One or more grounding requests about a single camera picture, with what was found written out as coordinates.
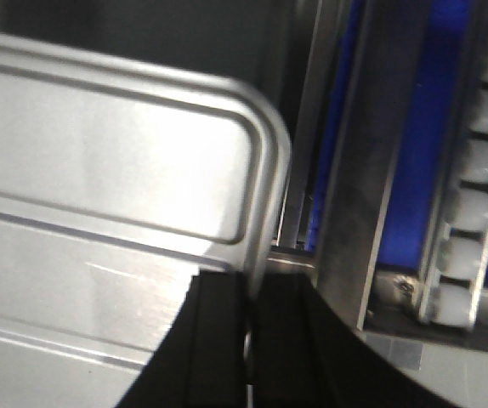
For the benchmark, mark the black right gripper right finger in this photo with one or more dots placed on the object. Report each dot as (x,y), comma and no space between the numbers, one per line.
(305,356)

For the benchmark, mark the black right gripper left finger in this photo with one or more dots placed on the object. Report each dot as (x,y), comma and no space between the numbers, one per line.
(200,362)

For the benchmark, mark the silver metal tray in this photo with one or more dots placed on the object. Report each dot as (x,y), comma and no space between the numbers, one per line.
(120,180)

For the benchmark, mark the blue bin below rack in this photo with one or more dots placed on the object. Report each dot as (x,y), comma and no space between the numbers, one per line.
(424,130)

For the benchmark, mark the white roller track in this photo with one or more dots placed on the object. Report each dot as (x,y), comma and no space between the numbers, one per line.
(455,258)

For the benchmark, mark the steel divider rail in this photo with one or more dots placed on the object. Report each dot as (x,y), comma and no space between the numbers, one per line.
(381,81)

